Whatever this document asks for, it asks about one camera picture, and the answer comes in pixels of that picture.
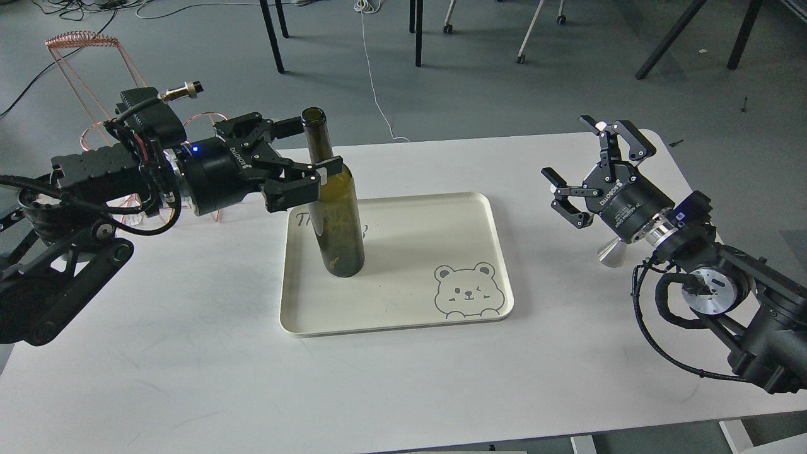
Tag cream bear tray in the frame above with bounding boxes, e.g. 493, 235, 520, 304
279, 192, 515, 336

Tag black floor cables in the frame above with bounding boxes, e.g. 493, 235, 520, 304
0, 0, 297, 119

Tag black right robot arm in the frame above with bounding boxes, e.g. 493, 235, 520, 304
542, 115, 806, 393

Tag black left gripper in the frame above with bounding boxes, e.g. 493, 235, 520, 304
175, 112, 343, 216

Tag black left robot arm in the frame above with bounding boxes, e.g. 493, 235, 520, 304
1, 81, 344, 347

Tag black desk legs right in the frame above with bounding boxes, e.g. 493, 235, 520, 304
633, 1, 763, 81

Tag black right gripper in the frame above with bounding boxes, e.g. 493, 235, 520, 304
541, 115, 676, 245

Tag silver metal jigger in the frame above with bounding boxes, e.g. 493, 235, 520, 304
597, 236, 627, 269

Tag white floor cable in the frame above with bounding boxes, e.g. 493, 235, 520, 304
354, 0, 410, 143

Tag white chair base with casters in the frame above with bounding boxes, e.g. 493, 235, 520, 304
441, 1, 568, 66

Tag dark green wine bottle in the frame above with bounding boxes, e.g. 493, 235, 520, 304
301, 107, 365, 277

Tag black table legs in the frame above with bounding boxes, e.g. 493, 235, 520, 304
258, 0, 424, 74

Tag copper wire bottle rack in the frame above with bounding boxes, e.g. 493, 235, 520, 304
45, 30, 202, 225

